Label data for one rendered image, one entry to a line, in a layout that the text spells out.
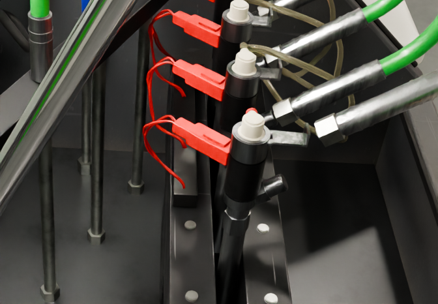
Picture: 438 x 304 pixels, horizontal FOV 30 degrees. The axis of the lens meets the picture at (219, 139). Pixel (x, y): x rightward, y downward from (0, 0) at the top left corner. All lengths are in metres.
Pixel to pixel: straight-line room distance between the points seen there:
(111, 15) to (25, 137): 0.04
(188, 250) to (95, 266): 0.20
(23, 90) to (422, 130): 0.46
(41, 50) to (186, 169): 0.18
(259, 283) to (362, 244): 0.29
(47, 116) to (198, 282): 0.50
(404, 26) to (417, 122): 0.16
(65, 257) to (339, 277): 0.29
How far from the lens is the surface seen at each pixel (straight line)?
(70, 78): 0.17
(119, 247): 0.90
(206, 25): 0.74
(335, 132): 0.59
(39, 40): 0.64
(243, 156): 0.59
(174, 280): 0.67
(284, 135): 0.60
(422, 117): 0.95
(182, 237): 0.71
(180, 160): 0.75
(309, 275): 0.90
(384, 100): 0.59
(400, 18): 1.06
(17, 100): 0.65
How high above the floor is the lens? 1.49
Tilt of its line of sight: 39 degrees down
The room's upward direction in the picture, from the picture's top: 8 degrees clockwise
